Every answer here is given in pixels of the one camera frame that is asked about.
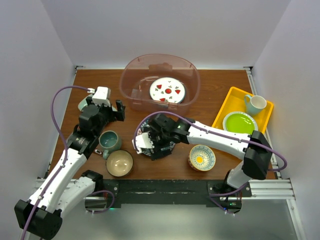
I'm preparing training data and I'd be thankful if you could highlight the purple cable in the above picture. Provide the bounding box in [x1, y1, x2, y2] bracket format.
[19, 85, 95, 240]
[134, 111, 288, 172]

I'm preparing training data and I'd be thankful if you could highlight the green plate white rim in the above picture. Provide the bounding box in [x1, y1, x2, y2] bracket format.
[222, 111, 259, 134]

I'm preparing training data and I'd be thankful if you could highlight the mint green rectangular dish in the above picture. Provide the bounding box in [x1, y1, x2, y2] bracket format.
[77, 93, 118, 113]

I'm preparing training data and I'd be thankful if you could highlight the teal ceramic cup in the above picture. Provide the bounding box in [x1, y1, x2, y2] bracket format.
[99, 130, 122, 160]

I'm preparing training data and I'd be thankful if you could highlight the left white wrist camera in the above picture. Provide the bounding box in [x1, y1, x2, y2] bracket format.
[87, 86, 111, 107]

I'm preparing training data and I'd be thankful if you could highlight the blue floral plate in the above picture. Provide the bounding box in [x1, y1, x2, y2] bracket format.
[135, 124, 176, 161]

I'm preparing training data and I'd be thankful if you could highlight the yellow plastic tray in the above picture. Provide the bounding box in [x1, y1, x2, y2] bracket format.
[212, 86, 274, 134]

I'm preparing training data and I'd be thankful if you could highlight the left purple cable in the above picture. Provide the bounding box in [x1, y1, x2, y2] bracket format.
[19, 85, 95, 240]

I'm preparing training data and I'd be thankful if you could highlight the yellow flower patterned bowl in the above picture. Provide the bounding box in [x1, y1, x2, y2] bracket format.
[188, 144, 216, 172]

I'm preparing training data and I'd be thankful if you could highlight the pink translucent plastic bin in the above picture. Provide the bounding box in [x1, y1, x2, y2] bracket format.
[119, 54, 201, 116]

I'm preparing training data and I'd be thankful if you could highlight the light blue mug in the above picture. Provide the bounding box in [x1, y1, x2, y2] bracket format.
[244, 94, 267, 116]

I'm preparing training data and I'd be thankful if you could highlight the brown beige bowl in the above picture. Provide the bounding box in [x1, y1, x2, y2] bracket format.
[106, 150, 134, 178]

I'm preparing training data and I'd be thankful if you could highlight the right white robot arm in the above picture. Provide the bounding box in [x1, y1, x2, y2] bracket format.
[148, 113, 272, 197]

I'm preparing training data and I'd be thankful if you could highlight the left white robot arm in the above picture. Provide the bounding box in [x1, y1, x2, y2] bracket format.
[14, 98, 126, 240]

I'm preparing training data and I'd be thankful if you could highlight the green rim lettered plate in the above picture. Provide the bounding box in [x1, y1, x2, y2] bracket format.
[137, 123, 152, 136]

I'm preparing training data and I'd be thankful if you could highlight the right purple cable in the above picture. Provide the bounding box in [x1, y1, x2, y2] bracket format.
[134, 111, 288, 172]

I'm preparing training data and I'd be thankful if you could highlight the aluminium frame rail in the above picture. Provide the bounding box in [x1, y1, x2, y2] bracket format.
[249, 179, 307, 240]

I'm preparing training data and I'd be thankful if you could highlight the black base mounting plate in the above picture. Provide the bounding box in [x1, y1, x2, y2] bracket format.
[84, 178, 252, 213]

